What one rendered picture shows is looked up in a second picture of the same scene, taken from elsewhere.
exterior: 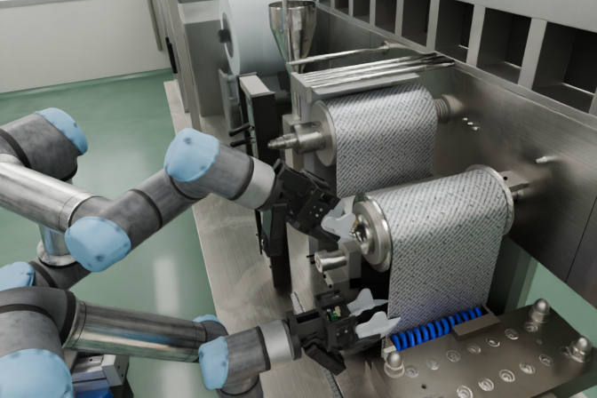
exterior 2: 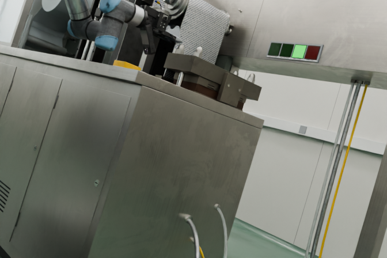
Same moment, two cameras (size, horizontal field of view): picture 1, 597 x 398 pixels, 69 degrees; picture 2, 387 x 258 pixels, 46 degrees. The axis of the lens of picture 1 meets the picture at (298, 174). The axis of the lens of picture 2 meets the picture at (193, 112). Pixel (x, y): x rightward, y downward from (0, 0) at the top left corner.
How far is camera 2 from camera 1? 158 cm
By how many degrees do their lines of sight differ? 41
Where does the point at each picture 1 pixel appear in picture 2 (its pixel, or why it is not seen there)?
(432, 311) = not seen: hidden behind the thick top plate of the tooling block
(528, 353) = not seen: hidden behind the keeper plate
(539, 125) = not seen: outside the picture
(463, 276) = (207, 45)
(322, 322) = (156, 14)
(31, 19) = not seen: outside the picture
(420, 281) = (192, 31)
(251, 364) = (129, 6)
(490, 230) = (220, 26)
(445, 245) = (205, 19)
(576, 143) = not seen: outside the picture
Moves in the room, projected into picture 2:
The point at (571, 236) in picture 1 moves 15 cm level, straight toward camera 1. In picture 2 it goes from (249, 35) to (246, 25)
